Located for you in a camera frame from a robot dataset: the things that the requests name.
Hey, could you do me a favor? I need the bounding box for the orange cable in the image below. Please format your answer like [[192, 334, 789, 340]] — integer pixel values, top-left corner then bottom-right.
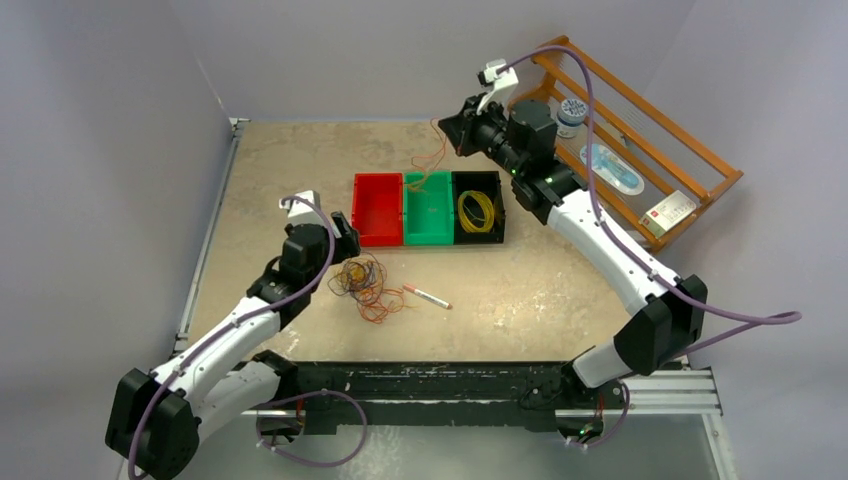
[[405, 117, 449, 195]]

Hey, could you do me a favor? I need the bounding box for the wooden shelf rack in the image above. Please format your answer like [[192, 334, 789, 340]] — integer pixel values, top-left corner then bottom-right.
[[514, 36, 743, 253]]

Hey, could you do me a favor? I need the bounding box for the blue blister pack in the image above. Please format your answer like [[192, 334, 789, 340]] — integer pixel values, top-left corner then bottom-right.
[[591, 143, 645, 196]]

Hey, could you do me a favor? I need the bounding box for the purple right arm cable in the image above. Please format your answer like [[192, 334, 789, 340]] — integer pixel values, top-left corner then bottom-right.
[[500, 44, 803, 362]]

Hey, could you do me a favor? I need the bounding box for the orange white marker pen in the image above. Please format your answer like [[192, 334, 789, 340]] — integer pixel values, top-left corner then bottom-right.
[[403, 283, 452, 310]]

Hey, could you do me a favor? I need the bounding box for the yellow cable coil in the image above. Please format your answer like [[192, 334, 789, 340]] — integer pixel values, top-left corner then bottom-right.
[[457, 190, 497, 235]]

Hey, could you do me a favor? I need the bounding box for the green plastic bin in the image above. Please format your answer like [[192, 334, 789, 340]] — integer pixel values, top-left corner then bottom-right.
[[403, 170, 455, 246]]

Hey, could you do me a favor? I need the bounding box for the red plastic bin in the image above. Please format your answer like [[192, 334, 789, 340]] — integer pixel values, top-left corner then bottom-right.
[[352, 172, 403, 247]]

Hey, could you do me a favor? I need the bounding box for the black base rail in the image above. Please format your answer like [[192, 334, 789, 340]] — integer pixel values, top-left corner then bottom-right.
[[248, 353, 629, 437]]

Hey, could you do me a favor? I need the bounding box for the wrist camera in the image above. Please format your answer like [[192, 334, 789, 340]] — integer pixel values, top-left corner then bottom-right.
[[279, 190, 324, 226], [476, 59, 519, 115]]

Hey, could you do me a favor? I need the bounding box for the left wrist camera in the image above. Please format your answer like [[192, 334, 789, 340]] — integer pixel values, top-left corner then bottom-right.
[[279, 190, 324, 226]]

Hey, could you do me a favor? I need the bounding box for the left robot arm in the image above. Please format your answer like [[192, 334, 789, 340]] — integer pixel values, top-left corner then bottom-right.
[[105, 202, 361, 479]]

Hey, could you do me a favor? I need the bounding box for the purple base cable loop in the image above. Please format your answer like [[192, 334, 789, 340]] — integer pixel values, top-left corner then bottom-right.
[[254, 389, 369, 470]]

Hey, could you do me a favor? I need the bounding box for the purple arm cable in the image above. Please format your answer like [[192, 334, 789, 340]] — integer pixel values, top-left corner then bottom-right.
[[500, 44, 803, 362], [127, 195, 338, 480]]

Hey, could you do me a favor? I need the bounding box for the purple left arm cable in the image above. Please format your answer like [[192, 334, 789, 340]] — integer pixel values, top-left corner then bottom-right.
[[127, 195, 338, 480]]

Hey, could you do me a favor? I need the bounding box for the white round jar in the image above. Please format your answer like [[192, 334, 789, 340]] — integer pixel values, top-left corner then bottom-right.
[[555, 98, 588, 139]]

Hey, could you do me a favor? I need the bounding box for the cable bundle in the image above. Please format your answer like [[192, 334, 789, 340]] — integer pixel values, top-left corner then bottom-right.
[[328, 252, 407, 326]]

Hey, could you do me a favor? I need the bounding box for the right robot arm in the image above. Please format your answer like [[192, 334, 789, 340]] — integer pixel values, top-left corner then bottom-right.
[[437, 95, 708, 407]]

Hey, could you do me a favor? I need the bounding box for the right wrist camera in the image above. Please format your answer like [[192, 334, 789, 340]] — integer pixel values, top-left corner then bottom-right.
[[476, 59, 519, 115]]

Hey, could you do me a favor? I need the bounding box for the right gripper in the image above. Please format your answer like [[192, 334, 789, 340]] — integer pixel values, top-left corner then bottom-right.
[[440, 93, 527, 177]]

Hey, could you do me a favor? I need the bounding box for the white red box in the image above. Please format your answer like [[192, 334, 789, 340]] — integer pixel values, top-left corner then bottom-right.
[[640, 190, 697, 238]]

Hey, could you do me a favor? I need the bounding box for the black plastic bin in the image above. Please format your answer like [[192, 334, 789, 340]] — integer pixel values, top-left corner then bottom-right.
[[451, 171, 506, 245]]

